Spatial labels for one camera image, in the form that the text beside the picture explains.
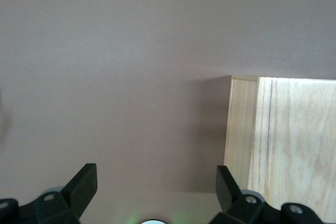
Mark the light wooden cabinet box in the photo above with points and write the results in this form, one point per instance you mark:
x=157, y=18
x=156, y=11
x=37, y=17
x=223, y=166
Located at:
x=302, y=142

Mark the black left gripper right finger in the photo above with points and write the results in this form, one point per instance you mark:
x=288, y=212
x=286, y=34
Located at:
x=228, y=192

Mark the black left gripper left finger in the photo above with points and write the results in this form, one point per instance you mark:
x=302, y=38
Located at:
x=78, y=190

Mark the brown table cover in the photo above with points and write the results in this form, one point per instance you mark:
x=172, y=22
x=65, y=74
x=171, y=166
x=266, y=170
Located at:
x=105, y=51

